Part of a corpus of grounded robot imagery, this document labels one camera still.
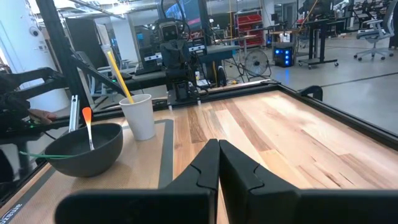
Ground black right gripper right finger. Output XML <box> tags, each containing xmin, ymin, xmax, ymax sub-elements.
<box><xmin>219</xmin><ymin>139</ymin><xmax>398</xmax><ymax>224</ymax></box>

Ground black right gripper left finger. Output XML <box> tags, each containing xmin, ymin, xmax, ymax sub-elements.
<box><xmin>55</xmin><ymin>138</ymin><xmax>221</xmax><ymax>224</ymax></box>

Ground long yellow straw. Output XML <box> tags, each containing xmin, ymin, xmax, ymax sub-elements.
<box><xmin>106</xmin><ymin>51</ymin><xmax>135</xmax><ymax>105</ymax></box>

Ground silver fork with orange handle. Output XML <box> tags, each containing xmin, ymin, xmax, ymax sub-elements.
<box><xmin>81</xmin><ymin>106</ymin><xmax>95</xmax><ymax>151</ymax></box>

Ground tan mat with grey border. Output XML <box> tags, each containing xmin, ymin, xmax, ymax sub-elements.
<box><xmin>0</xmin><ymin>119</ymin><xmax>175</xmax><ymax>224</ymax></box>

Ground white cup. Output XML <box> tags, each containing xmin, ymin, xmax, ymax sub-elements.
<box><xmin>119</xmin><ymin>93</ymin><xmax>156</xmax><ymax>141</ymax></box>

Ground black diagonal strut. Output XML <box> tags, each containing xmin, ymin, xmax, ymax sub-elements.
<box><xmin>70</xmin><ymin>55</ymin><xmax>133</xmax><ymax>96</ymax></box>

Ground red bin shelf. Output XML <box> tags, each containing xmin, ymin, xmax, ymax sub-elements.
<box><xmin>234</xmin><ymin>10</ymin><xmax>264</xmax><ymax>48</ymax></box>

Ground round floor fan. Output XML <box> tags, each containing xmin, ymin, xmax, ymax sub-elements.
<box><xmin>244</xmin><ymin>49</ymin><xmax>271</xmax><ymax>78</ymax></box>

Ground black computer tower blue lights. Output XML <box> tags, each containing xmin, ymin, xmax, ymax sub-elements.
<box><xmin>272</xmin><ymin>42</ymin><xmax>294</xmax><ymax>68</ymax></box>

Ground dark green bowl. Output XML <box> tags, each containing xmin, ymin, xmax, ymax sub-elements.
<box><xmin>44</xmin><ymin>122</ymin><xmax>124</xmax><ymax>178</ymax></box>

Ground person's hand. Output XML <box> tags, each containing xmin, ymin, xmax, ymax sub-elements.
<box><xmin>28</xmin><ymin>108</ymin><xmax>58</xmax><ymax>124</ymax></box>

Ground black rolling desk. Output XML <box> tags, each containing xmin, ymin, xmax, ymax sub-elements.
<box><xmin>297</xmin><ymin>17</ymin><xmax>340</xmax><ymax>70</ymax></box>

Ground person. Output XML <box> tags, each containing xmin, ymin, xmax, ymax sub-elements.
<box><xmin>0</xmin><ymin>71</ymin><xmax>34</xmax><ymax>128</ymax></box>

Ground grey office chair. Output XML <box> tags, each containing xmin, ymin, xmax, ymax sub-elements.
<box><xmin>353</xmin><ymin>4</ymin><xmax>398</xmax><ymax>62</ymax></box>

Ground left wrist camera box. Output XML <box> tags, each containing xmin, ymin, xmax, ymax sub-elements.
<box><xmin>157</xmin><ymin>19</ymin><xmax>182</xmax><ymax>42</ymax></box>

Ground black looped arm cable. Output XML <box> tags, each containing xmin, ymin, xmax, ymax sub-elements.
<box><xmin>159</xmin><ymin>0</ymin><xmax>188</xmax><ymax>32</ymax></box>

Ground black frame post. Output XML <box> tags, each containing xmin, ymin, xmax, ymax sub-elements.
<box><xmin>35</xmin><ymin>0</ymin><xmax>91</xmax><ymax>110</ymax></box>

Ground silver aluminium bracket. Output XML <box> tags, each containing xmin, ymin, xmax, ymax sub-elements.
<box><xmin>68</xmin><ymin>95</ymin><xmax>80</xmax><ymax>133</ymax></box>

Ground black frame handle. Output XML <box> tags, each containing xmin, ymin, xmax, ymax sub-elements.
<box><xmin>299</xmin><ymin>85</ymin><xmax>324</xmax><ymax>102</ymax></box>

